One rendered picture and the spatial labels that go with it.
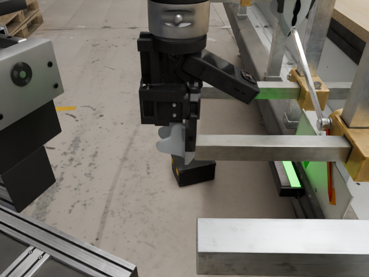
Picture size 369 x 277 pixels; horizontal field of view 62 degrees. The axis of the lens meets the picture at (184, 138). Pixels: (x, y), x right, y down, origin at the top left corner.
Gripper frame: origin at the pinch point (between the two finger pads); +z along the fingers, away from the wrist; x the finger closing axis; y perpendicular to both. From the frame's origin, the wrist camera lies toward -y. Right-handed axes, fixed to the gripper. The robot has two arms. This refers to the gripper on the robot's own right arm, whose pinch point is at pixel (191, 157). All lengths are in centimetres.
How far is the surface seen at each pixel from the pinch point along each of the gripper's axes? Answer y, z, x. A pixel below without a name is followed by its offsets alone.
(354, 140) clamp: -24.5, -4.9, 1.4
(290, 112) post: -25.4, 7.7, -27.8
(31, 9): 190, 65, -355
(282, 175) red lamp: -19.6, 11.9, -9.0
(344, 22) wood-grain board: -46, -7, -56
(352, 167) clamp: -24.4, -1.5, 3.5
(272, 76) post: -27, 10, -53
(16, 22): 185, 66, -303
